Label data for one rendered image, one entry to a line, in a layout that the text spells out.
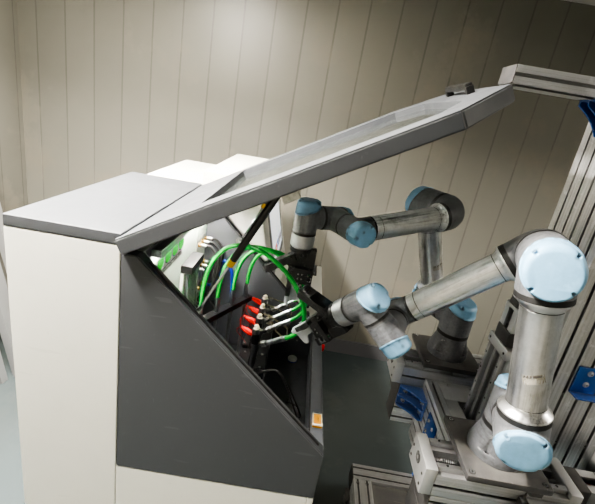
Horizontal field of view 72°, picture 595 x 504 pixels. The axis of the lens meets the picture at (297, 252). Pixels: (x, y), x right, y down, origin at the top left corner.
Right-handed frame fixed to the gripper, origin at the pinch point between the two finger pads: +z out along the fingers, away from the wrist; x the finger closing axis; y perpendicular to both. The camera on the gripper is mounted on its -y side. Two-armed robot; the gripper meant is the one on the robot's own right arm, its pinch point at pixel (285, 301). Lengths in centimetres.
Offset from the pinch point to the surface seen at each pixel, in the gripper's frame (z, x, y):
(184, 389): 13.6, -33.9, -22.2
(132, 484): 50, -34, -35
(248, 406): 15.6, -33.9, -4.8
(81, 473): 49, -34, -50
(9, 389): 123, 72, -153
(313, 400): 28.1, -11.3, 14.8
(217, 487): 46, -34, -10
